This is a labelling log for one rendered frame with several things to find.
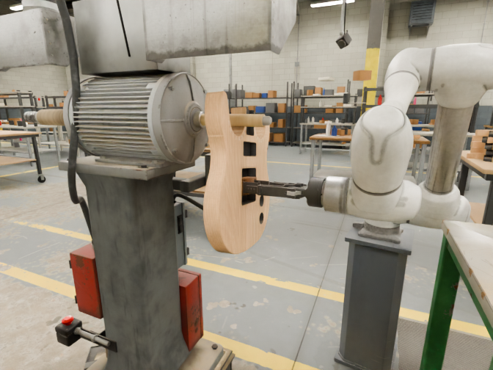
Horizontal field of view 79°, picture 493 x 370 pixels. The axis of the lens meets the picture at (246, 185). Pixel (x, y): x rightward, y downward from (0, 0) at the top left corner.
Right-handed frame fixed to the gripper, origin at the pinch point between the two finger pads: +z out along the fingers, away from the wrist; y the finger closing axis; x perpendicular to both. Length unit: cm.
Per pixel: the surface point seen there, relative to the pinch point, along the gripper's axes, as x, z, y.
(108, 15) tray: 44, 37, -16
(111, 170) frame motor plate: 2.4, 37.2, -14.4
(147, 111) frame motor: 18.5, 22.0, -16.9
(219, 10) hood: 36.8, -1.1, -22.7
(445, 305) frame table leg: -37, -56, 34
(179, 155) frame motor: 7.7, 18.0, -8.9
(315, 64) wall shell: 337, 207, 1060
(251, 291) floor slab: -91, 43, 114
